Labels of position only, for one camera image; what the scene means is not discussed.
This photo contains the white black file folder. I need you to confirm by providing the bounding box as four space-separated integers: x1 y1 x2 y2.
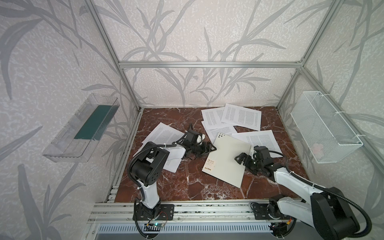
202 133 251 188

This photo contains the printed paper sheet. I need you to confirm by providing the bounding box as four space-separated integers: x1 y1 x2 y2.
129 142 186 178
142 123 184 146
232 130 282 153
221 104 262 131
201 121 238 144
202 107 225 130

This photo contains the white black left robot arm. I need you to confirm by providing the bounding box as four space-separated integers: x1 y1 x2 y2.
127 129 217 211

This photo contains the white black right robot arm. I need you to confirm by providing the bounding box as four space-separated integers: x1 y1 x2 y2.
234 146 367 240

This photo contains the green circuit board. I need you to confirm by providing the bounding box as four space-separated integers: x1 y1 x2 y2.
145 222 166 232

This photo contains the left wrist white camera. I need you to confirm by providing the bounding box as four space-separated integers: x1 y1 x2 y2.
192 134 206 145

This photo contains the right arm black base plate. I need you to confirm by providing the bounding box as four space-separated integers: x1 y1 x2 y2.
250 202 291 221

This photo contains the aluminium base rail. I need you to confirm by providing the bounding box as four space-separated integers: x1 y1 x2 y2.
86 199 301 224

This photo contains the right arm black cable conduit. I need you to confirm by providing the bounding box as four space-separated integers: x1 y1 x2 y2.
268 149 373 239

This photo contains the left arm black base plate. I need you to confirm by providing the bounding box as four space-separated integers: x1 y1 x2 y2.
133 203 175 221

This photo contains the aluminium cage frame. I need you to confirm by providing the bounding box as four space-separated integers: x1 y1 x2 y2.
80 1 384 207

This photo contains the clear plastic wall tray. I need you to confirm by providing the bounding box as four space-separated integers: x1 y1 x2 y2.
43 94 120 163

